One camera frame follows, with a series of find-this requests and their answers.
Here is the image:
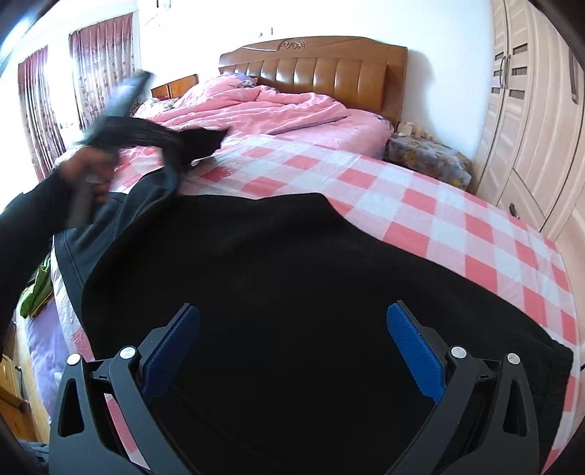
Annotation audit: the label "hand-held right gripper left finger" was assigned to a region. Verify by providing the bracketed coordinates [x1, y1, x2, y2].
[48, 302, 202, 475]

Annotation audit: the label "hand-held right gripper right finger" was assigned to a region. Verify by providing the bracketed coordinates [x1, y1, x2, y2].
[386, 300, 540, 475]

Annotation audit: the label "black pants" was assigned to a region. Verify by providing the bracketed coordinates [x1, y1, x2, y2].
[52, 116, 574, 475]

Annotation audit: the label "person's left forearm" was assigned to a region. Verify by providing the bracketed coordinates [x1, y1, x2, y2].
[0, 171, 80, 366]

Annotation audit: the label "person's left hand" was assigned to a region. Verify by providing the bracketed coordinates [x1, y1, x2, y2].
[59, 147, 120, 206]

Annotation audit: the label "floral pillow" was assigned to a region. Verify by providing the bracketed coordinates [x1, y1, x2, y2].
[132, 97, 181, 122]

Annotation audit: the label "red patterned curtain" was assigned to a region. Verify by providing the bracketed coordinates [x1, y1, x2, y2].
[17, 46, 68, 181]
[68, 14, 147, 131]

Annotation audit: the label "small wooden cabinet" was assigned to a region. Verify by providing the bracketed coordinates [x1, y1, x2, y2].
[151, 73, 200, 99]

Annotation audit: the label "pink checked bed sheet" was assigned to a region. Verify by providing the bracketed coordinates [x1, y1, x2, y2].
[46, 134, 579, 475]

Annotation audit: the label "pink quilt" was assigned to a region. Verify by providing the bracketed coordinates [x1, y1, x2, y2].
[146, 73, 350, 138]

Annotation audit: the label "green cloth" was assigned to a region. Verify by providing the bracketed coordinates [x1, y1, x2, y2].
[18, 256, 56, 319]

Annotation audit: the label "wooden furniture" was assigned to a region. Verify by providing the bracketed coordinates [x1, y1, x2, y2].
[0, 320, 49, 441]

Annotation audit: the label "nightstand with floral cover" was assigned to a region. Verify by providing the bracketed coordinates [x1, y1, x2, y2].
[384, 133, 473, 191]

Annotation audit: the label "brown wooden headboard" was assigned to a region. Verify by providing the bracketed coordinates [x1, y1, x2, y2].
[218, 37, 408, 129]

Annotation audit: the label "small items on nightstand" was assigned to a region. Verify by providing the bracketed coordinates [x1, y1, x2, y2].
[395, 120, 433, 140]

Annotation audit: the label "light wooden wardrobe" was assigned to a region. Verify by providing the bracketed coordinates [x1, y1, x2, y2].
[471, 0, 585, 243]

